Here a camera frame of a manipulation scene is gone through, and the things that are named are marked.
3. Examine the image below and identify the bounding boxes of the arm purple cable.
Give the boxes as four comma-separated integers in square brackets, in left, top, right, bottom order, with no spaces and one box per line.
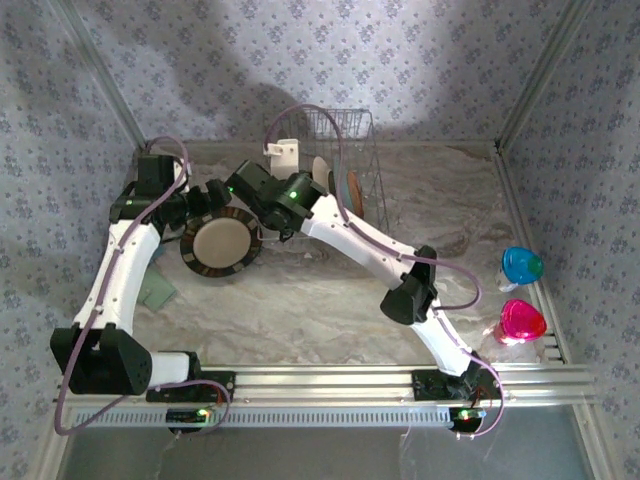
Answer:
[263,103,504,442]
[53,135,234,440]

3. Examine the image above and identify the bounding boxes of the aluminium frame leg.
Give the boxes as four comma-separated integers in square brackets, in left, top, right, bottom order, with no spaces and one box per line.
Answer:
[572,402,626,480]
[27,407,76,480]

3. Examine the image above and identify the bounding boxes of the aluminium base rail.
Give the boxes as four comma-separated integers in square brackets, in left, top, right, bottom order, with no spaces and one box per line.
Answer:
[52,364,599,407]

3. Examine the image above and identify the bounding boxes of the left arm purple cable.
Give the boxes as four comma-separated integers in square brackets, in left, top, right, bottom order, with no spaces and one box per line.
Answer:
[53,135,234,440]

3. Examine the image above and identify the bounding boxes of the grey slotted cable duct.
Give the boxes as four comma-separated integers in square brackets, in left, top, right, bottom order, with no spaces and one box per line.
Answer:
[72,404,454,429]

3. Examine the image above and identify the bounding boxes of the pale green ceramic plate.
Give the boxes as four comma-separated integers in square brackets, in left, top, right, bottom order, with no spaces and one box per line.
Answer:
[332,155,367,220]

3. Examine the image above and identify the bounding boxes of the white star pumpkin plate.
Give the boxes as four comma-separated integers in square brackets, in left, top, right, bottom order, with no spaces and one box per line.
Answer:
[312,155,335,196]

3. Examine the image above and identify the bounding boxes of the pink plastic cup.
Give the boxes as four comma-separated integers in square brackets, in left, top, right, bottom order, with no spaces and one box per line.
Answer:
[494,298,548,348]

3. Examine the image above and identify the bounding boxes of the metal wire dish rack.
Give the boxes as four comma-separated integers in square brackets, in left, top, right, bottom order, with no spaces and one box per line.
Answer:
[262,105,387,236]

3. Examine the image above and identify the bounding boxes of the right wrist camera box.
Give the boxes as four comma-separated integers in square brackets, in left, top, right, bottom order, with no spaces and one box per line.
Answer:
[263,139,301,177]

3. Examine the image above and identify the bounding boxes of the green-blue flat sponge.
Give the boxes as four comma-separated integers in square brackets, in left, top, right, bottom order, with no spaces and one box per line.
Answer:
[141,272,177,312]

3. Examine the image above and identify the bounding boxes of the aluminium wall-foot rail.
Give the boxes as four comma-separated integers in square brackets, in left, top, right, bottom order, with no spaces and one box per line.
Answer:
[148,138,499,150]

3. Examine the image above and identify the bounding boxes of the brown striped-rim plate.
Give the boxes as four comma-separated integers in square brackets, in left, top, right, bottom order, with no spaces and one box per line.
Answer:
[179,207,262,280]

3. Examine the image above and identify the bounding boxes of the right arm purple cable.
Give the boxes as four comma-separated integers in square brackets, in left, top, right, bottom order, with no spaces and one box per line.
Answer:
[263,103,504,442]

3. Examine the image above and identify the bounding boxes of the aluminium corner post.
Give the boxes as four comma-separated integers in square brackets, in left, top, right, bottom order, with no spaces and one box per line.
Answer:
[52,0,152,154]
[493,0,599,154]

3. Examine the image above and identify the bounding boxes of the blue plastic cup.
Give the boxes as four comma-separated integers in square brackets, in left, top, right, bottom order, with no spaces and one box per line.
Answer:
[496,245,545,294]

